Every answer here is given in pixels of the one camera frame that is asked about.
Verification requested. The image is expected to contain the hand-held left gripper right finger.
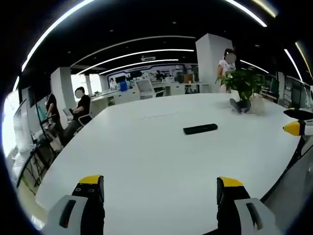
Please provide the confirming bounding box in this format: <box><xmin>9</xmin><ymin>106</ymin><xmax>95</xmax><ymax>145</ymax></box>
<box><xmin>216</xmin><ymin>176</ymin><xmax>282</xmax><ymax>235</ymax></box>

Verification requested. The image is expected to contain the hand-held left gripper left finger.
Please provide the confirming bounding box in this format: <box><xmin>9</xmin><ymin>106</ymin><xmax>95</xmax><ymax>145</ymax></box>
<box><xmin>43</xmin><ymin>174</ymin><xmax>106</xmax><ymax>235</ymax></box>

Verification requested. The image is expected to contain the black remote control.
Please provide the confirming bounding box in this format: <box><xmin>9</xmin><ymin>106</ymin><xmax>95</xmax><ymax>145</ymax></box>
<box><xmin>183</xmin><ymin>123</ymin><xmax>219</xmax><ymax>136</ymax></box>

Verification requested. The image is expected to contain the dark glass cabinet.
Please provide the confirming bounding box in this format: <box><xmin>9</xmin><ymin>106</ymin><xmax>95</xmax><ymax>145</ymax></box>
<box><xmin>261</xmin><ymin>72</ymin><xmax>313</xmax><ymax>111</ymax></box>

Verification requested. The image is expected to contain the green potted plant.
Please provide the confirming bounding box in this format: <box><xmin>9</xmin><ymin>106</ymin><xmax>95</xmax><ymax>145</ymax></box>
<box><xmin>215</xmin><ymin>70</ymin><xmax>266</xmax><ymax>114</ymax></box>

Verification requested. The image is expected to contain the grey office chair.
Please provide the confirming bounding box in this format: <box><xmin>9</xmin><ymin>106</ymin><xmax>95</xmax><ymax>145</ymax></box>
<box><xmin>73</xmin><ymin>112</ymin><xmax>93</xmax><ymax>134</ymax></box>

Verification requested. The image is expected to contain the whiteboard on stand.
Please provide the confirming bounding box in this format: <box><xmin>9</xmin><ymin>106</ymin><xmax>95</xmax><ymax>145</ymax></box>
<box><xmin>12</xmin><ymin>99</ymin><xmax>37</xmax><ymax>154</ymax></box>

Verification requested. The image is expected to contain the white counter desk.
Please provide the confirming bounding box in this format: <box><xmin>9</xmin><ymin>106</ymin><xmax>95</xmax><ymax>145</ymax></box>
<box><xmin>89</xmin><ymin>82</ymin><xmax>211</xmax><ymax>112</ymax></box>

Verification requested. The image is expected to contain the white office chair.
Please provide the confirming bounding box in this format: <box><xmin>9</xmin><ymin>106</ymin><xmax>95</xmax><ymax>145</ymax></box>
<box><xmin>135</xmin><ymin>79</ymin><xmax>156</xmax><ymax>100</ymax></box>

